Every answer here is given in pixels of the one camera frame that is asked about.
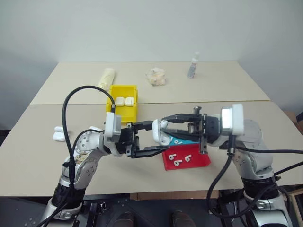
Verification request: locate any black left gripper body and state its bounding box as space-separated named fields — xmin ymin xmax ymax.
xmin=115 ymin=122 xmax=141 ymax=158

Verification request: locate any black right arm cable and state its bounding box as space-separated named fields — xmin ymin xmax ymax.
xmin=206 ymin=136 xmax=303 ymax=217

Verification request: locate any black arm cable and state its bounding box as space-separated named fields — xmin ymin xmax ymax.
xmin=35 ymin=85 xmax=116 ymax=227
xmin=206 ymin=136 xmax=303 ymax=217

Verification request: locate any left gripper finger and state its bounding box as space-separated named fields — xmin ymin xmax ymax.
xmin=131 ymin=145 xmax=170 ymax=159
xmin=132 ymin=120 xmax=155 ymax=133

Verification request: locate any wooden frame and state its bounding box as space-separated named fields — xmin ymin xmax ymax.
xmin=285 ymin=186 xmax=303 ymax=227

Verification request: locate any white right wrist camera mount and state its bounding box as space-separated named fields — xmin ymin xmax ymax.
xmin=221 ymin=103 xmax=245 ymax=137

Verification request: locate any yellow plastic bin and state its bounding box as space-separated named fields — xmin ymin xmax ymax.
xmin=105 ymin=85 xmax=139 ymax=123

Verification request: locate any clear spray bottle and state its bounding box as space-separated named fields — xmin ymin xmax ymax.
xmin=187 ymin=51 xmax=200 ymax=79

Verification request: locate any cream rolled plastic bag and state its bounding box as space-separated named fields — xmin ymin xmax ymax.
xmin=98 ymin=68 xmax=117 ymax=90

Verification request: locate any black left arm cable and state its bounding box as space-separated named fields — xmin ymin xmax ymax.
xmin=35 ymin=85 xmax=116 ymax=227

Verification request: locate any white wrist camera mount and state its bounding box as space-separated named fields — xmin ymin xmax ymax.
xmin=221 ymin=103 xmax=245 ymax=137
xmin=103 ymin=112 xmax=123 ymax=144

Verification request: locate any brown cardboard box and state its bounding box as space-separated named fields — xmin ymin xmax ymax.
xmin=283 ymin=110 xmax=303 ymax=136

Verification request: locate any teal plastic tray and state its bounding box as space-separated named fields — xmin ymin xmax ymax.
xmin=169 ymin=135 xmax=200 ymax=147

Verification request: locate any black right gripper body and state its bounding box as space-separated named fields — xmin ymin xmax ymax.
xmin=187 ymin=106 xmax=223 ymax=155

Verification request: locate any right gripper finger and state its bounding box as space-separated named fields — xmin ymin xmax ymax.
xmin=160 ymin=113 xmax=198 ymax=124
xmin=162 ymin=128 xmax=201 ymax=143

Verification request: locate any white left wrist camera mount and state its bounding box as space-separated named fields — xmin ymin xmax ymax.
xmin=103 ymin=112 xmax=123 ymax=144

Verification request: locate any red plastic tray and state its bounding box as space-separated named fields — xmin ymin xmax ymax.
xmin=161 ymin=142 xmax=212 ymax=171

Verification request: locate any crumpled clear plastic wrap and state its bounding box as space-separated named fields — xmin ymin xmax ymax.
xmin=145 ymin=67 xmax=168 ymax=87

